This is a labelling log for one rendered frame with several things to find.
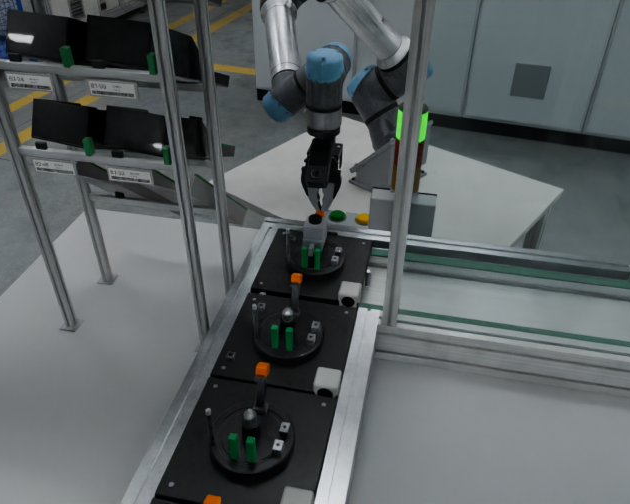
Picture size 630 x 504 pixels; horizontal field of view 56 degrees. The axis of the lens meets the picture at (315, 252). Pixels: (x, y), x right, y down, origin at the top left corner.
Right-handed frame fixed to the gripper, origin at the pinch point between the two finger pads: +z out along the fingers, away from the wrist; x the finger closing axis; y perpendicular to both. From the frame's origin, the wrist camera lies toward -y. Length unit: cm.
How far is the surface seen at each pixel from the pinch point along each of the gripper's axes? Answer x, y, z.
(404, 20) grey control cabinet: 3, 299, 35
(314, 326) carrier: -5.1, -31.0, 6.8
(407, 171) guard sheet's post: -19.3, -22.0, -24.0
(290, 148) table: 25, 71, 21
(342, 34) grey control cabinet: 46, 305, 49
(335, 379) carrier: -11.3, -42.0, 8.3
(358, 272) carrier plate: -10.5, -8.0, 10.3
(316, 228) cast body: -0.9, -8.9, -1.0
